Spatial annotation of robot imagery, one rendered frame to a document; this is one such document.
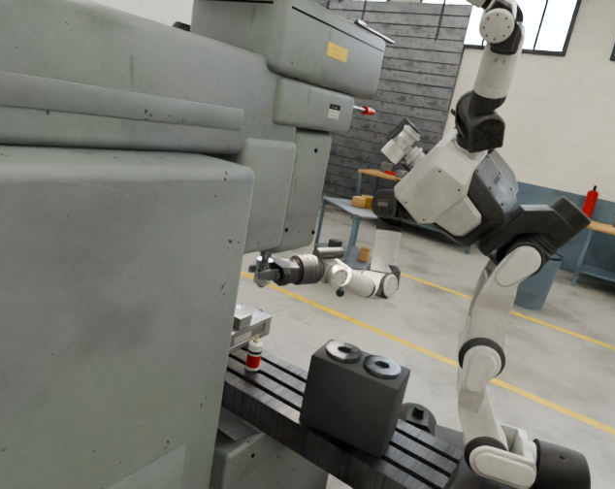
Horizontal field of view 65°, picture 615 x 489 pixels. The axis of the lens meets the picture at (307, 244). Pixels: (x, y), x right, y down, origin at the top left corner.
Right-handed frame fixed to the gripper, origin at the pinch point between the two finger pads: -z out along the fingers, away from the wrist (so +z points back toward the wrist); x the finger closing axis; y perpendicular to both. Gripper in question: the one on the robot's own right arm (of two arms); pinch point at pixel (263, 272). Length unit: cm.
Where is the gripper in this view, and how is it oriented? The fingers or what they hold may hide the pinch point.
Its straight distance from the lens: 135.9
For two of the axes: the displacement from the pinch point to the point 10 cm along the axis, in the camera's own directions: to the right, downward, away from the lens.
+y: -1.7, 9.5, 2.6
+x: 5.6, 3.1, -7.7
